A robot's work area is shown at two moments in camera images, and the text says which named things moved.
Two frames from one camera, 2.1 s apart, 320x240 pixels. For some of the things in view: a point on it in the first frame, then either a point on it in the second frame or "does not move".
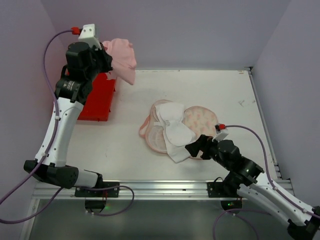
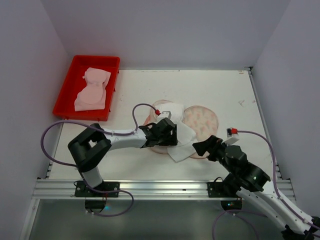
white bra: x=177 y=134 does not move
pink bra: x=122 y=53 -> x=93 y=96
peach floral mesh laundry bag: x=200 y=121 does not move
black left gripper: x=104 y=59 -> x=171 y=132
